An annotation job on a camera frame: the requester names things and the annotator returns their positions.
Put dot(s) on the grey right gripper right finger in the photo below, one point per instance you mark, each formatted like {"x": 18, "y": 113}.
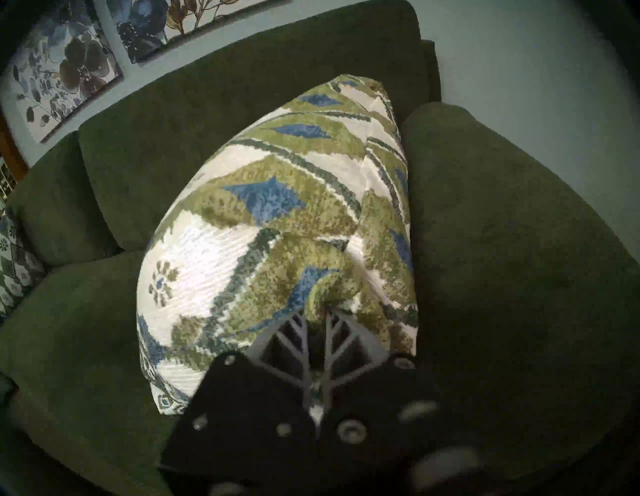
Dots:
{"x": 380, "y": 400}

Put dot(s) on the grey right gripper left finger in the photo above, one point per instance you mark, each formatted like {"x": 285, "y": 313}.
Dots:
{"x": 250, "y": 420}

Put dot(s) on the green blue patterned throw pillow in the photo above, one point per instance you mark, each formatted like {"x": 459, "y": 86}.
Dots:
{"x": 15, "y": 270}
{"x": 250, "y": 225}

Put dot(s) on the dark green fabric sofa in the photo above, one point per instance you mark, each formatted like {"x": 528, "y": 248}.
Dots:
{"x": 90, "y": 325}

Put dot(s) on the floral canvas with brown flower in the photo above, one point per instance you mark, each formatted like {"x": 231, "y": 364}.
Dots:
{"x": 60, "y": 75}

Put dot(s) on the floral canvas with brown leaves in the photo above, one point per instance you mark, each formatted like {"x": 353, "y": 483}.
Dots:
{"x": 165, "y": 25}

